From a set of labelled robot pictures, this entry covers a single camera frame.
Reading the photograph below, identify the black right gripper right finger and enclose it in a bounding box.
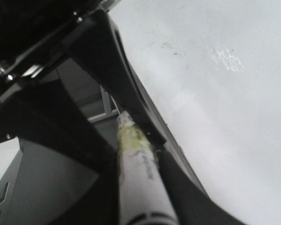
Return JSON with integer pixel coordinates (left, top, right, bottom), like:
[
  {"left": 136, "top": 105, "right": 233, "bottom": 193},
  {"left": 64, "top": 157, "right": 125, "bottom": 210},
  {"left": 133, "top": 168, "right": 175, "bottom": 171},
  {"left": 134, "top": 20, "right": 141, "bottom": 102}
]
[{"left": 64, "top": 10, "right": 240, "bottom": 225}]

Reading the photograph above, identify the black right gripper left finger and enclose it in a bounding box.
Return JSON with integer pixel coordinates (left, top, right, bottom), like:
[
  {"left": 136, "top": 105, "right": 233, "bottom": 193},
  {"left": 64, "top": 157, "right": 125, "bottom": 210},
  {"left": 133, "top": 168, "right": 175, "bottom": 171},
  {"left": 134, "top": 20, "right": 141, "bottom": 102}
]
[{"left": 0, "top": 80, "right": 118, "bottom": 225}]

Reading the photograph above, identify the white black-tipped whiteboard marker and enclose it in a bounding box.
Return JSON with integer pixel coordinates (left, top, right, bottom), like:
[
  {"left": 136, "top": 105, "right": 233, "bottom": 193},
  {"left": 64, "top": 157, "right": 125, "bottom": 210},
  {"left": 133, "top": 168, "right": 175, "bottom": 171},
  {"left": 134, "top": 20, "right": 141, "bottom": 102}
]
[{"left": 117, "top": 111, "right": 179, "bottom": 225}]

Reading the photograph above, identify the white whiteboard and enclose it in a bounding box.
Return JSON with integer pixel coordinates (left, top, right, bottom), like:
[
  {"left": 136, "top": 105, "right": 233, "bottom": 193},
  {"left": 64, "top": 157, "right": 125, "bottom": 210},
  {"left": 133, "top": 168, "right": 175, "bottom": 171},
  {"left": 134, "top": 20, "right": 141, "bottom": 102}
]
[{"left": 110, "top": 0, "right": 281, "bottom": 225}]

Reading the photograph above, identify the grey aluminium whiteboard frame rail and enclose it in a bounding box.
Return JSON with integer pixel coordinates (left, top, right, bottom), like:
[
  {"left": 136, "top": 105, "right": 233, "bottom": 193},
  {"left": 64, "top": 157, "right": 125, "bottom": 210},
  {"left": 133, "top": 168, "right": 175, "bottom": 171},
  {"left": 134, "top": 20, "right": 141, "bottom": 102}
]
[{"left": 126, "top": 62, "right": 209, "bottom": 197}]

